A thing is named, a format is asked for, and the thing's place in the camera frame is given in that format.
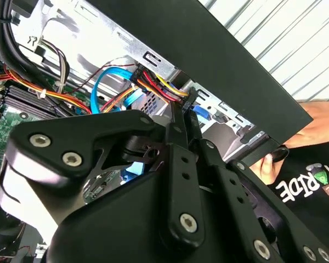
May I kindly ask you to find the multicolour disk power wire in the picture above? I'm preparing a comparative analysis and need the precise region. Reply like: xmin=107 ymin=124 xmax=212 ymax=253
xmin=130 ymin=65 xmax=195 ymax=110

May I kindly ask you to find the bare human hand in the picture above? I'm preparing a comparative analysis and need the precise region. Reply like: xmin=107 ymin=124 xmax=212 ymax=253
xmin=249 ymin=101 xmax=329 ymax=186

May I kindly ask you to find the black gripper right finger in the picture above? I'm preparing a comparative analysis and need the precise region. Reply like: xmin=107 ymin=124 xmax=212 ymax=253
xmin=185 ymin=108 xmax=329 ymax=263

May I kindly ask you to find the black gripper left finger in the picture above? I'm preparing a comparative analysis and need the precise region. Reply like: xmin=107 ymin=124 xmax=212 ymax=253
xmin=0 ymin=105 xmax=207 ymax=247

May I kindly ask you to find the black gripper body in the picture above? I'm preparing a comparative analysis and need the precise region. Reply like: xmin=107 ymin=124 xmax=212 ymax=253
xmin=45 ymin=169 xmax=253 ymax=263

